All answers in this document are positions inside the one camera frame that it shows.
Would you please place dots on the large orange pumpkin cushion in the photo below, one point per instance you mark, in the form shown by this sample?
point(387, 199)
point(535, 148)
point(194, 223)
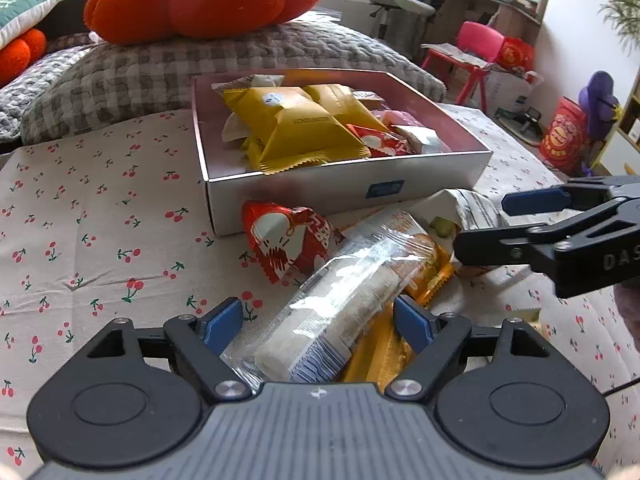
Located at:
point(210, 0)

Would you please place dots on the wooden desk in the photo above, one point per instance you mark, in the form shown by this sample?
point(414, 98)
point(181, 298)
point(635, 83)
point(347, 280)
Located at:
point(480, 10)

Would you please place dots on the white cardboard box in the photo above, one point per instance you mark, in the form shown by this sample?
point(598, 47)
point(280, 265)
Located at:
point(510, 90)

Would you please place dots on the small orange cushion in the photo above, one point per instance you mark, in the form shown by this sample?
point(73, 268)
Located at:
point(20, 55)

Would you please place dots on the pink cardboard box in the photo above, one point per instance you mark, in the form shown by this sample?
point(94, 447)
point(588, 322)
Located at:
point(310, 195)

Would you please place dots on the red white snack packet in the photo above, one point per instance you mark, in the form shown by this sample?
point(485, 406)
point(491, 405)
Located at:
point(380, 140)
point(280, 240)

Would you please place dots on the newspaper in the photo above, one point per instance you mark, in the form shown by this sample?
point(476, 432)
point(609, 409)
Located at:
point(457, 54)

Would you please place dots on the cherry print sheet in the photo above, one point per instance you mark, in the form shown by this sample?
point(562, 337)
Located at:
point(100, 220)

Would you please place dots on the white yellow shelf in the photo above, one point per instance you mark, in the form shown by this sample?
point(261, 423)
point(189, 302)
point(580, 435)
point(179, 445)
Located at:
point(625, 135)

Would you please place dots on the red snack bag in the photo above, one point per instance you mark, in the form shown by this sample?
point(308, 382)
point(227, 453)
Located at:
point(562, 135)

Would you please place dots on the grey checkered pillow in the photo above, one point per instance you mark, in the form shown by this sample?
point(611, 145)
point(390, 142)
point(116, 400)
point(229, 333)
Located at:
point(30, 90)

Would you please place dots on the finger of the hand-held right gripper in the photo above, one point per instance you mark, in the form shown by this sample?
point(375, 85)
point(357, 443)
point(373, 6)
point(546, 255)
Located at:
point(535, 199)
point(492, 247)

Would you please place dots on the brown snack packet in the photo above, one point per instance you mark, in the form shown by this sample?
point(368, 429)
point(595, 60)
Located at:
point(366, 96)

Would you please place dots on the large yellow snack packet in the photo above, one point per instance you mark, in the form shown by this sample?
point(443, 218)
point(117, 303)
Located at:
point(295, 125)

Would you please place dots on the purple plush toy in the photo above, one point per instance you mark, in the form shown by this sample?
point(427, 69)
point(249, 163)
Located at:
point(600, 105)

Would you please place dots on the clear rice bar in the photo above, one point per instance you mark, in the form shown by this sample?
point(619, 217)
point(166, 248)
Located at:
point(340, 300)

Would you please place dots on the red gift bag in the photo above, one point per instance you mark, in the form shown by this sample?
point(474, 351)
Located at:
point(515, 55)

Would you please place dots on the grey checkered quilt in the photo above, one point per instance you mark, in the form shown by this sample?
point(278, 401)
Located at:
point(150, 75)

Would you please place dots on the beige snack packet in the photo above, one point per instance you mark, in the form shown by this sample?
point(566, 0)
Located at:
point(250, 82)

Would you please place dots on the orange snack bar packet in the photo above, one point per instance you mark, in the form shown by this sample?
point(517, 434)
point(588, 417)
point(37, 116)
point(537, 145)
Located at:
point(432, 280)

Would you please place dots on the green snowflake pillow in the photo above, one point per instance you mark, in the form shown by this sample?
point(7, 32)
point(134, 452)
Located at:
point(25, 12)

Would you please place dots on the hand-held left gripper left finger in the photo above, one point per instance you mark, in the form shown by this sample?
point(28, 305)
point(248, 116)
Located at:
point(222, 325)

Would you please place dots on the green potted plant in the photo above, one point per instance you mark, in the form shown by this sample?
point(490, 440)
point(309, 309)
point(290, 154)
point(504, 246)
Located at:
point(622, 5)

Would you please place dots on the pink plastic chair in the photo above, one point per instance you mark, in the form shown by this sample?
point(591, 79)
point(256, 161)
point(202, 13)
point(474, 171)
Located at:
point(480, 37)

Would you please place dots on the black floor device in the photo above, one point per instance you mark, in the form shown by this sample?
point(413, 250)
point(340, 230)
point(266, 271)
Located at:
point(525, 122)

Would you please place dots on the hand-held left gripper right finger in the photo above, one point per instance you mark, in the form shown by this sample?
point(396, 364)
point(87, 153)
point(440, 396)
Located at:
point(410, 322)

